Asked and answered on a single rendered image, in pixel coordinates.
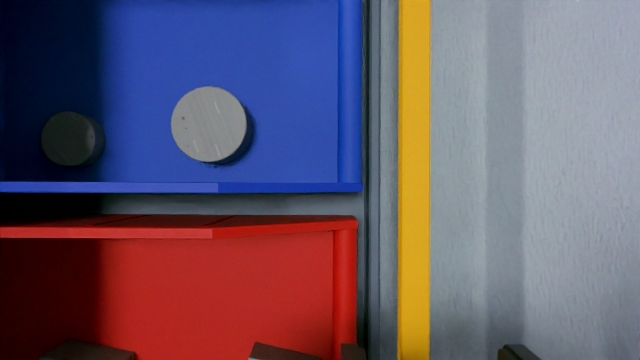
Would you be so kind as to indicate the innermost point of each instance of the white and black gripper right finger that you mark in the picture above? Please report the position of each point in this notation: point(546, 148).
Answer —
point(516, 352)

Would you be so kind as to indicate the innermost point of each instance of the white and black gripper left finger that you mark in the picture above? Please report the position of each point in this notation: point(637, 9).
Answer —
point(350, 351)

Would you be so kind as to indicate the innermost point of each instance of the red open bin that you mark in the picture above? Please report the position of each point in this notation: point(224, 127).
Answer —
point(178, 286)

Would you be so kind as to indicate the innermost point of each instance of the blue bin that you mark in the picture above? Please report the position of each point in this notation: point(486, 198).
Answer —
point(296, 65)

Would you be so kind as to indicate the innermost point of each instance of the yellow bar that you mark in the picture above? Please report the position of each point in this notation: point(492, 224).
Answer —
point(414, 180)

